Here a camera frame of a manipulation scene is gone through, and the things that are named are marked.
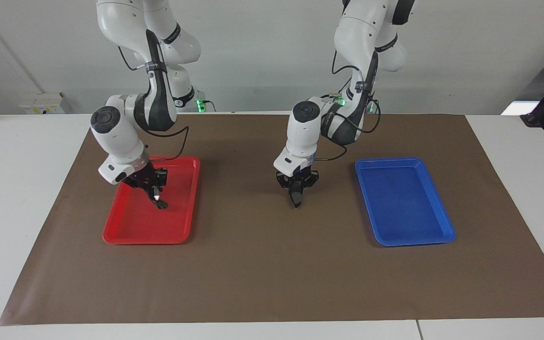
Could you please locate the blue plastic tray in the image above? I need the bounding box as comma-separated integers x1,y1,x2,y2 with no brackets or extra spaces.
354,157,457,247

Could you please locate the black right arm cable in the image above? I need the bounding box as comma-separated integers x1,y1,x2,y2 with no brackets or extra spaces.
118,28,190,164

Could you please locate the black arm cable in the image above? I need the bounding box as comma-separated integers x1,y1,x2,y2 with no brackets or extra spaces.
318,49,382,162
118,28,190,164

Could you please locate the brown table mat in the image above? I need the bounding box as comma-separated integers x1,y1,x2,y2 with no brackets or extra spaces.
0,113,544,326

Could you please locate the white wall socket box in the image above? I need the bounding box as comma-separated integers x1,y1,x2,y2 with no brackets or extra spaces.
19,92,66,115

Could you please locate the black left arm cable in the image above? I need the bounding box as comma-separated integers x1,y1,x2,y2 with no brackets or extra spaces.
318,49,382,162

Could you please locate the red plastic tray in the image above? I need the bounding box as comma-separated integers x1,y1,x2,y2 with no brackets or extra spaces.
102,155,201,245

